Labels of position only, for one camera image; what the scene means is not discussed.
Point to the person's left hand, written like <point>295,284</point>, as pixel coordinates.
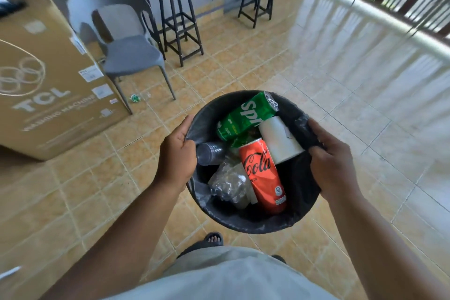
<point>175,159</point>

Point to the person's right hand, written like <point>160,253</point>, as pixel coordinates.
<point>334,169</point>

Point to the clear plastic cup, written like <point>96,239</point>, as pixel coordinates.
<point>211,154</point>

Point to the white paper cup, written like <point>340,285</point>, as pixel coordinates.
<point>281,141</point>

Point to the green-label water bottle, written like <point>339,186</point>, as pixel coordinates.
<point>230,183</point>

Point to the red cola can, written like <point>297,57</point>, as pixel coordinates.
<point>262,176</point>

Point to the green sprite can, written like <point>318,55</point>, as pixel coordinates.
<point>246,117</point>

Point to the black bin with liner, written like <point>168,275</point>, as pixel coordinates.
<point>253,226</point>

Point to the person's right forearm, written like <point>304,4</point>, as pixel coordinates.
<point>383,257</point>

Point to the person's left forearm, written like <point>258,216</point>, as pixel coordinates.
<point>116,250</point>

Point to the grey plastic chair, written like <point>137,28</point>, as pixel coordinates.
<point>133,53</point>

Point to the light grey t-shirt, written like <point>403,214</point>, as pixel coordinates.
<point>228,282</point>

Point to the brown cardboard box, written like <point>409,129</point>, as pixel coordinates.
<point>52,81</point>

